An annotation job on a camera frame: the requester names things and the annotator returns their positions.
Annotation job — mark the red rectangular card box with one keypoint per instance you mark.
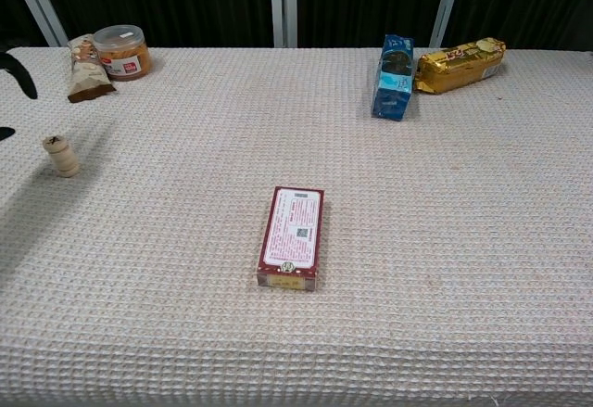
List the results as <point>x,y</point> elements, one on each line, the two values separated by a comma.
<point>293,235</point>

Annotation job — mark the clear plastic snack jar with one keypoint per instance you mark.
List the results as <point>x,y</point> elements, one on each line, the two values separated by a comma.
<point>124,54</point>

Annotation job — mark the grey slotted metal post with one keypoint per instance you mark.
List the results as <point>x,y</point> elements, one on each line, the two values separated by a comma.
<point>446,3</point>

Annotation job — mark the brown nut snack bag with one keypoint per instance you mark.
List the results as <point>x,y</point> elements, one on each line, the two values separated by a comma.
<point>88,73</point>

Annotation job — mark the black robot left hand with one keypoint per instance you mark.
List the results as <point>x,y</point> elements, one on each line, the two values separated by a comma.
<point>21,75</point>

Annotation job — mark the slanted grey metal post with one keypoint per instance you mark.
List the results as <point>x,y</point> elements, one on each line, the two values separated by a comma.
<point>39,3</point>

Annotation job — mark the beige waffle tablecloth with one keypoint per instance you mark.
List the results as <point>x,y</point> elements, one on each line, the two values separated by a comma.
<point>324,342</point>

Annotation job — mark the upright grey metal post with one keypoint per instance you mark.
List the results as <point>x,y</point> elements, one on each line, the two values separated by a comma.
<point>282,3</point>

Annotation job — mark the gold foil snack package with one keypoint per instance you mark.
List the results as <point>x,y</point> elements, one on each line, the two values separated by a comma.
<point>461,65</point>

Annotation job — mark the blue cookie package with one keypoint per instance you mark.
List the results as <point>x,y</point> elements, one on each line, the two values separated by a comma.
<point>393,83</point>

